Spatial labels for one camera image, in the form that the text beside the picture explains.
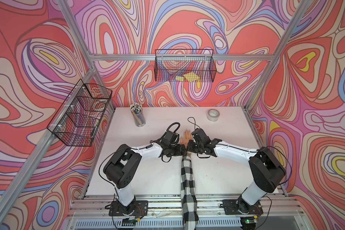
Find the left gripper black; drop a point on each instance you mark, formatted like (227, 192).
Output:
(179, 153)

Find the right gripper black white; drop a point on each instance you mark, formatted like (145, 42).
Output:
(189, 146)

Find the mannequin hand with painted nails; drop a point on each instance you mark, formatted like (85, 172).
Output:
(186, 137)

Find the aluminium frame rail right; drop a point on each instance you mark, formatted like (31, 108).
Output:
(270, 66)

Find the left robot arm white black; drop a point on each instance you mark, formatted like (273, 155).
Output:
(122, 166)

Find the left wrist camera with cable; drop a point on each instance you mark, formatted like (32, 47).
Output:
(171, 137)

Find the yellow sticky notes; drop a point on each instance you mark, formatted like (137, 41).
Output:
(189, 77)

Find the black wire basket back wall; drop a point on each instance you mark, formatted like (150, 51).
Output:
(170, 63)

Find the cup of pencils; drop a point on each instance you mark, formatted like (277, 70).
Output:
(137, 113)

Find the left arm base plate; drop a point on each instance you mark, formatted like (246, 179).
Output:
(137, 208)

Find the black wire basket left wall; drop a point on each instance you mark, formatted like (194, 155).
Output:
(77, 121)

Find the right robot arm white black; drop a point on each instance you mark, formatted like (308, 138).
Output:
(267, 171)

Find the plaid sleeve forearm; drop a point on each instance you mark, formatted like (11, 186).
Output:
(188, 197)

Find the black wire basket wall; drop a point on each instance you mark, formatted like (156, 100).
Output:
(170, 63)
(77, 121)

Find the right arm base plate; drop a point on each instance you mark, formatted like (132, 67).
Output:
(240, 207)

